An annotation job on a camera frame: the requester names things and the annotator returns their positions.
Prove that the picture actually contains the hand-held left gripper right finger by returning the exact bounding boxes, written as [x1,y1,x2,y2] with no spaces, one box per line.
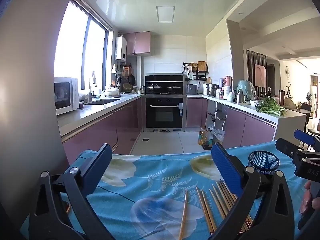
[211,142,304,240]

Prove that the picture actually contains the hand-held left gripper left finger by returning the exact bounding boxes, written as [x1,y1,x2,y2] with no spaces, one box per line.
[28,143,113,240]

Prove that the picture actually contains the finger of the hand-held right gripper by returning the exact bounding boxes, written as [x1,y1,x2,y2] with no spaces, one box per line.
[275,139,304,165]
[294,129,320,152]

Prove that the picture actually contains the black mesh utensil holder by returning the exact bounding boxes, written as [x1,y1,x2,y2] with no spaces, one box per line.
[248,150,280,176]

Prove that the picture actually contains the pile of wooden chopsticks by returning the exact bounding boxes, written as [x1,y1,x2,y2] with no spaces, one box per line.
[209,179,253,235]

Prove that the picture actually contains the light wooden chopstick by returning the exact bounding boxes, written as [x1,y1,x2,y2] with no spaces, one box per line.
[201,190,218,234]
[196,186,214,237]
[178,189,188,240]

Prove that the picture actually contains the person's right hand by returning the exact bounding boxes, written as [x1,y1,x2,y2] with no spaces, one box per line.
[300,180,320,215]

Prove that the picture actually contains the clear plastic bag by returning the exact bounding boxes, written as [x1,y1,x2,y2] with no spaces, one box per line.
[212,129,225,145]

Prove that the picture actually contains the pink base cabinets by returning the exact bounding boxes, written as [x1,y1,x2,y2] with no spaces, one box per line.
[61,96,143,165]
[186,97,277,148]

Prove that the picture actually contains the yellow cooking oil bottle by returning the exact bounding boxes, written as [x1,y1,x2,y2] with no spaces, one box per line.
[198,126,208,146]

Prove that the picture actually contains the bunch of green vegetables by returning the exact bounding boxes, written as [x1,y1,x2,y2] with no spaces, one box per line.
[255,96,287,117]

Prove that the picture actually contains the blue floral tablecloth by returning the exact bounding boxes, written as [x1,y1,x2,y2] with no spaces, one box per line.
[20,140,308,240]

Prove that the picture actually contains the steel kitchen sink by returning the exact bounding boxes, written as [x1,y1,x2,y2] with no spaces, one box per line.
[86,98,120,105]

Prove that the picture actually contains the mint green appliance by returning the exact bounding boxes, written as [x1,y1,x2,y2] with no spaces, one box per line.
[237,79,257,100]

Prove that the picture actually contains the white bowl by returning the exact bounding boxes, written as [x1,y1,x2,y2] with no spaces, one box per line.
[104,88,120,98]

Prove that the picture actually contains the stainless steel stockpot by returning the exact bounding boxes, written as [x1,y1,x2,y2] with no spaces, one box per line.
[206,84,219,96]

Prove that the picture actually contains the chrome sink faucet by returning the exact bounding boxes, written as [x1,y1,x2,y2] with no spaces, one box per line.
[88,77,95,103]

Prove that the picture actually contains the black built-in oven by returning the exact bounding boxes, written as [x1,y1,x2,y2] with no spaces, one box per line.
[145,95,187,132]

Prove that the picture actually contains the white microwave oven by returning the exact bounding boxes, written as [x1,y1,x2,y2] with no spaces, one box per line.
[54,77,80,115]

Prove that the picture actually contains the black range hood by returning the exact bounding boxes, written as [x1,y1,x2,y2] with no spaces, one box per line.
[145,74,184,83]

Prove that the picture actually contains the kitchen window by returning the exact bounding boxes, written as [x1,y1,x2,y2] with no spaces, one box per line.
[54,1,112,90]

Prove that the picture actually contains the ceiling light panel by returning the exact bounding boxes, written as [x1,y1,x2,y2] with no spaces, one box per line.
[157,6,175,22]

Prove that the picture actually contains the pink wall picture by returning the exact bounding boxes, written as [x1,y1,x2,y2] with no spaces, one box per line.
[254,64,266,87]

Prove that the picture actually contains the black wall rack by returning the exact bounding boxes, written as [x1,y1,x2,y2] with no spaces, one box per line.
[184,61,209,81]

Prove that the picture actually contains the white wall water heater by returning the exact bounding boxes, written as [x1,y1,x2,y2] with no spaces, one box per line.
[116,36,127,61]

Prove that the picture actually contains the pink wall cabinet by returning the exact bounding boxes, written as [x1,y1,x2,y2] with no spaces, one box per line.
[124,32,151,56]

